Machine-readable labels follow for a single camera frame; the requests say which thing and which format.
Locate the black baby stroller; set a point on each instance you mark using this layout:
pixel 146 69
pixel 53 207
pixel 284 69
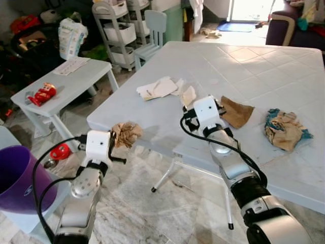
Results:
pixel 35 53

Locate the small beige tissue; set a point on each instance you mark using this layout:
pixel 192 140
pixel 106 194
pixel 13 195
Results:
pixel 188 95

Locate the red bag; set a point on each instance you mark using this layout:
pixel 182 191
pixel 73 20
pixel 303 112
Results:
pixel 24 23

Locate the white printed paper sheet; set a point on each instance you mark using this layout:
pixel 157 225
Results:
pixel 72 66

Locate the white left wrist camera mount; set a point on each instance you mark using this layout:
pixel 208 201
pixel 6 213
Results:
pixel 97 145

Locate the large white plastic table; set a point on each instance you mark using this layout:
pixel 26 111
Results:
pixel 254 71

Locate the brown paper piece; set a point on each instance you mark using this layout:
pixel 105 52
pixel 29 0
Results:
pixel 237 113

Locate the beige cloth heap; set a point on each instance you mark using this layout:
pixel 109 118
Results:
pixel 210 33

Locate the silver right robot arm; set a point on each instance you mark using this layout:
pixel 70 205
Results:
pixel 238 173

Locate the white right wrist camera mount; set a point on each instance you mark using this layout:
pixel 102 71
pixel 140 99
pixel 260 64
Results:
pixel 207 111

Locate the green cabinet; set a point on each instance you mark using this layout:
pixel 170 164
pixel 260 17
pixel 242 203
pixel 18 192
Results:
pixel 174 23

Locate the purple rubbish bin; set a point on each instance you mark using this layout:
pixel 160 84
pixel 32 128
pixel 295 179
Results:
pixel 18 178

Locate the white folded napkin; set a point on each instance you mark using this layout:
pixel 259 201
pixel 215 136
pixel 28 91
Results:
pixel 157 88

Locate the dark purple sofa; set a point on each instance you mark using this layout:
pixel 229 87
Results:
pixel 284 30

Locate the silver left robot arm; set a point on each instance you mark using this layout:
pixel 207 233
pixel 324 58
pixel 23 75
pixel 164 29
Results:
pixel 81 195

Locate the white diaper package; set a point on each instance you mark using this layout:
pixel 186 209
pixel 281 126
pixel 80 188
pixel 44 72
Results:
pixel 72 38

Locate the small metal bowl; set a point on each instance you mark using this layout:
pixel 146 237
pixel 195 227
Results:
pixel 50 163

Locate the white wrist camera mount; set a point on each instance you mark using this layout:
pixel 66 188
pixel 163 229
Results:
pixel 207 111
pixel 97 145

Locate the red snack packet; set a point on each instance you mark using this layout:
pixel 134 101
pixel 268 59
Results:
pixel 43 94

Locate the small red toy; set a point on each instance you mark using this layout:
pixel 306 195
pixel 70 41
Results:
pixel 60 151

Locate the white rolling shelf cart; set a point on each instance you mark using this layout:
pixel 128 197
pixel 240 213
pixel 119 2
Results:
pixel 119 33

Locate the brown paper ball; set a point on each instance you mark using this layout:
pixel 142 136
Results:
pixel 128 134

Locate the pale blue child chair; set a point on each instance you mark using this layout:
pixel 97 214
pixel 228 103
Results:
pixel 155 30

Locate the small white side table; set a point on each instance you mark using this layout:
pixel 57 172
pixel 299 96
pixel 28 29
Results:
pixel 76 84

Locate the blue door mat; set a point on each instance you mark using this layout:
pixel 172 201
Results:
pixel 234 27

